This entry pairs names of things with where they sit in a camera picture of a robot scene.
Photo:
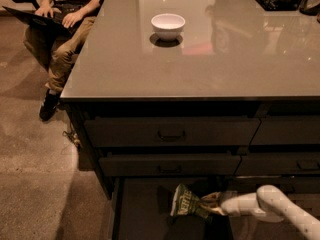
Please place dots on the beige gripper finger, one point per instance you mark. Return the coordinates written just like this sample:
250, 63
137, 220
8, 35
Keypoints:
212, 197
213, 210

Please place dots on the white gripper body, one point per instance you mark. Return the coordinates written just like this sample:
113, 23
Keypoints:
230, 205

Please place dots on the green jalapeno chip bag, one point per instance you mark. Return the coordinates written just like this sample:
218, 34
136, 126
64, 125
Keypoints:
185, 203

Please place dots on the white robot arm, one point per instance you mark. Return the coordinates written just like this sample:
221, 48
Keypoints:
268, 204

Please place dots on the middle right drawer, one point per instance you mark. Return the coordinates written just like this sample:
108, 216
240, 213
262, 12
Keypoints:
271, 164

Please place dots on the bottom right drawer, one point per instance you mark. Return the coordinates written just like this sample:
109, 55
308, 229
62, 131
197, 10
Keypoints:
288, 185

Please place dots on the open bottom left drawer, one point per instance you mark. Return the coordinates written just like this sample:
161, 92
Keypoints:
141, 211

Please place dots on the top right drawer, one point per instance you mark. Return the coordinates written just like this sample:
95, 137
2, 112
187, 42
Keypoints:
288, 130

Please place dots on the middle left drawer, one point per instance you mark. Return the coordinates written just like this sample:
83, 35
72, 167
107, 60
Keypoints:
169, 164

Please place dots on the top left drawer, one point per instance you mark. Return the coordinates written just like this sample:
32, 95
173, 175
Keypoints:
170, 131

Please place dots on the dark round object on counter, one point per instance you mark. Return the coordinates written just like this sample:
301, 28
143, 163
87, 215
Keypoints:
310, 7

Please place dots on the white ceramic bowl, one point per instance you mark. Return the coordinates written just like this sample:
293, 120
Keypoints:
167, 26

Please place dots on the seated person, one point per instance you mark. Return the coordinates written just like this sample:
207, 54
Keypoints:
55, 50

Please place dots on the black laptop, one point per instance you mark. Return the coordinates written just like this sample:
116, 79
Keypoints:
34, 20

